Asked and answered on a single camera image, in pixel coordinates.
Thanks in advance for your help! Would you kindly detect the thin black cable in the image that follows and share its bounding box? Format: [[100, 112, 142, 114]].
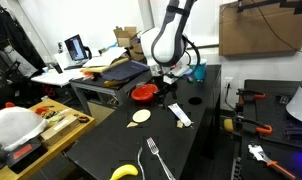
[[250, 0, 302, 57]]

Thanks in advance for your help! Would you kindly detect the white toothpaste tube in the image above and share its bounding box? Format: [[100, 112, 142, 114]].
[[167, 102, 193, 128]]

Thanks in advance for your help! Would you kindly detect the black tripod equipment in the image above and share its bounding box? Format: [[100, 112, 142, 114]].
[[0, 0, 47, 104]]

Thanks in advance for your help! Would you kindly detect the black device red label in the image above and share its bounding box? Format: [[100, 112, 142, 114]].
[[4, 137, 49, 175]]

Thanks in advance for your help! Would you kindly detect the beige round wooden disc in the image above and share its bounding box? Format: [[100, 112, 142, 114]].
[[132, 108, 152, 124]]

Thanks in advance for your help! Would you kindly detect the white cloth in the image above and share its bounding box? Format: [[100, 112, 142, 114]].
[[82, 46, 127, 68]]

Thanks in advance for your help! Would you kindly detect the beige flat box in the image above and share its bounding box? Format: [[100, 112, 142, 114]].
[[39, 114, 79, 141]]

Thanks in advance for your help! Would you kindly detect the metal frame table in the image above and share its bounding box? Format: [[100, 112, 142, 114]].
[[69, 53, 159, 116]]

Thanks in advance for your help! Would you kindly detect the navy plastic bin lid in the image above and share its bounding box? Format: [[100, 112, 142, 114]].
[[100, 59, 152, 82]]

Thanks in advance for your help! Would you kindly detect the silver spoon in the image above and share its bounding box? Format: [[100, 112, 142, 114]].
[[136, 146, 147, 180]]

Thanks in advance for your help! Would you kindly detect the black laptop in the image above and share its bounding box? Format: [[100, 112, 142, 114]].
[[63, 33, 93, 70]]

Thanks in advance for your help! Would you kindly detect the small orange tool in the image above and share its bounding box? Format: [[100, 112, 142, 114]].
[[34, 106, 51, 115]]

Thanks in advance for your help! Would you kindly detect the yellow banana toy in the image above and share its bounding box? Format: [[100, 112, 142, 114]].
[[109, 163, 139, 180]]

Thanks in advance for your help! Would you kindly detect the silver clamp orange handle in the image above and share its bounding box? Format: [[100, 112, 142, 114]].
[[247, 143, 297, 180]]

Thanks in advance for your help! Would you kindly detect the black clamp orange handle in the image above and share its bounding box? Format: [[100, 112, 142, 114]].
[[236, 88, 267, 106], [235, 117, 274, 136]]

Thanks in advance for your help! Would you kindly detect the white side table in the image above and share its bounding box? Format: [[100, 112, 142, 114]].
[[30, 68, 86, 88]]

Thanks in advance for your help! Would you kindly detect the yellow sponge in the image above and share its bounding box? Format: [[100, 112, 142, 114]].
[[223, 118, 235, 134]]

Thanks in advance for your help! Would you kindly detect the black perforated robot table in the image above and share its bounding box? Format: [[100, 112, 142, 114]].
[[240, 79, 302, 180]]

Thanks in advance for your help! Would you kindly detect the black ring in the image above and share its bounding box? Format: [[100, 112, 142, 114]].
[[77, 114, 91, 124]]

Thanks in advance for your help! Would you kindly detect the open cardboard box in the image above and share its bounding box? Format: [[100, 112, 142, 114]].
[[112, 26, 142, 48]]

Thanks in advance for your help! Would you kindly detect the white fluffy dome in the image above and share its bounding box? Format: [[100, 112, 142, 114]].
[[0, 106, 50, 152]]

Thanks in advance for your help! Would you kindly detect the red bowl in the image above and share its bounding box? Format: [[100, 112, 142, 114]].
[[130, 83, 160, 102]]

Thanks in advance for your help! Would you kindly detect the large flat cardboard sheet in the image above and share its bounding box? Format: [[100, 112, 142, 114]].
[[218, 0, 302, 57]]

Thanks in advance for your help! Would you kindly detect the silver fork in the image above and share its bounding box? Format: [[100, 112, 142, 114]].
[[146, 136, 176, 180]]

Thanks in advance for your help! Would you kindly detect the white wall outlet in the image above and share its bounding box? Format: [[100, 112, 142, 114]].
[[224, 76, 234, 90]]

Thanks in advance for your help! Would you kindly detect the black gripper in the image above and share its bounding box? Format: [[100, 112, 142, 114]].
[[152, 79, 179, 109]]

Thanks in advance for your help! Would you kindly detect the blue plastic cup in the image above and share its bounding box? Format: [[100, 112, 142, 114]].
[[192, 58, 208, 82]]

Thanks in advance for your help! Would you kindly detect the light wooden table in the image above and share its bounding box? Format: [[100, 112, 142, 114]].
[[0, 98, 96, 180]]

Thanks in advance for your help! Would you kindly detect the taped cardboard shipping box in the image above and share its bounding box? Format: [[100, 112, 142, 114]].
[[127, 37, 149, 62]]

